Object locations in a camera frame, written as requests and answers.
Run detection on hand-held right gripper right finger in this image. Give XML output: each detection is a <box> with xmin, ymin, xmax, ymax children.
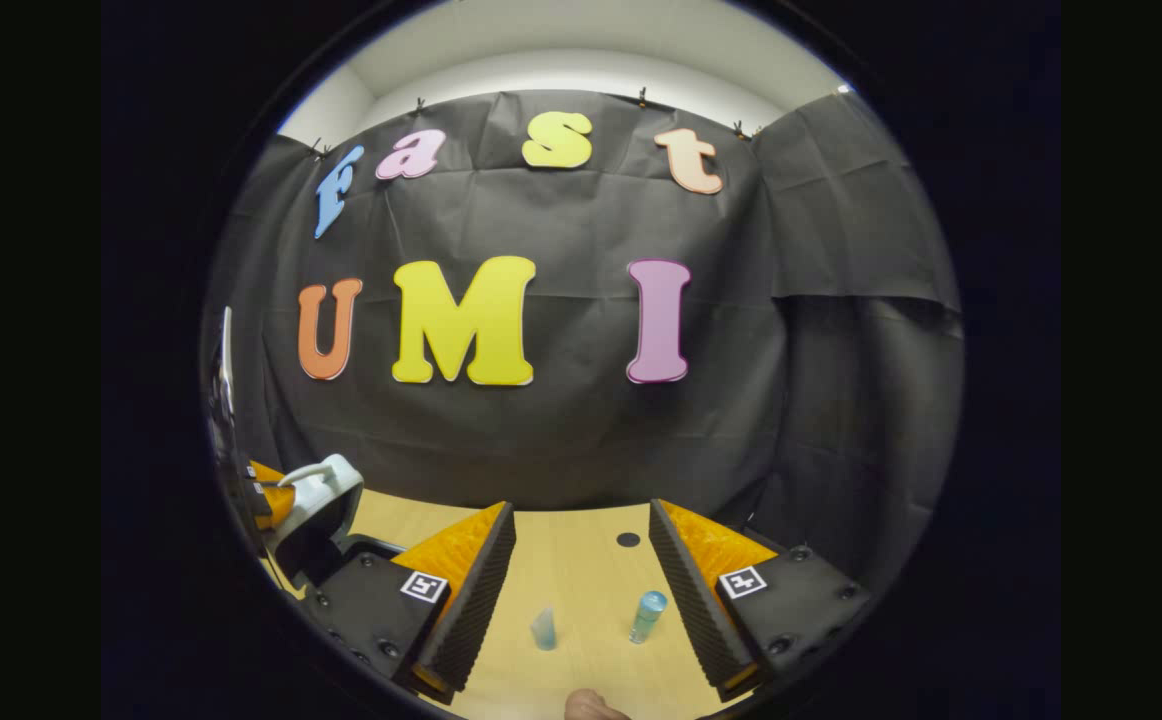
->
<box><xmin>648</xmin><ymin>497</ymin><xmax>874</xmax><ymax>703</ymax></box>

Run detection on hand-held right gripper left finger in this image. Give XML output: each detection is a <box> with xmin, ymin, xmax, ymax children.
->
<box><xmin>301</xmin><ymin>500</ymin><xmax>518</xmax><ymax>706</ymax></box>

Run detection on green bottle with blue cap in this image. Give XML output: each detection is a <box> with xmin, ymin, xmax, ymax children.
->
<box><xmin>627</xmin><ymin>589</ymin><xmax>669</xmax><ymax>646</ymax></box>

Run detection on black backdrop cloth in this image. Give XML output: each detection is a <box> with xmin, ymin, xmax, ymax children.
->
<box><xmin>203</xmin><ymin>88</ymin><xmax>964</xmax><ymax>591</ymax></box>

